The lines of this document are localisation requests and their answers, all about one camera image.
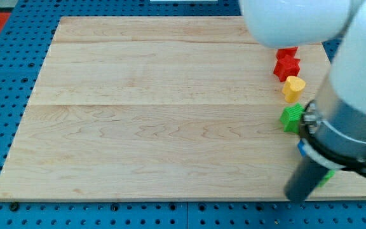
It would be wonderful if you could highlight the green ridged block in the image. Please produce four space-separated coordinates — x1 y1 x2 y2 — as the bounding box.
280 103 304 134

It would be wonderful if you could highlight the green block under arm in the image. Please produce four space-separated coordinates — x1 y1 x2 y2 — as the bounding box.
316 170 336 188

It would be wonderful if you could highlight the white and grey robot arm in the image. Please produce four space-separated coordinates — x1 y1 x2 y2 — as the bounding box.
239 0 366 177

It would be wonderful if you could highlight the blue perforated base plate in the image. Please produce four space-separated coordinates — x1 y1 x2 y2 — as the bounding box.
0 0 366 228

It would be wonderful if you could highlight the yellow heart block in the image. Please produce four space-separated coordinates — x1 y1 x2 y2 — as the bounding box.
281 76 306 103

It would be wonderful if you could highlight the light wooden board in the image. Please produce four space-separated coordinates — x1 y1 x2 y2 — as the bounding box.
0 15 366 203

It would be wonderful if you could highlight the black cylindrical pointer tool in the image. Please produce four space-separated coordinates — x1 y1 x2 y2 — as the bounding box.
284 156 329 203

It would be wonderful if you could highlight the red block behind star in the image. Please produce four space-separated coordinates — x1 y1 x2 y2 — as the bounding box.
276 46 298 60

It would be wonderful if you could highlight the blue block under arm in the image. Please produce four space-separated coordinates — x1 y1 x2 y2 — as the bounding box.
297 140 306 157

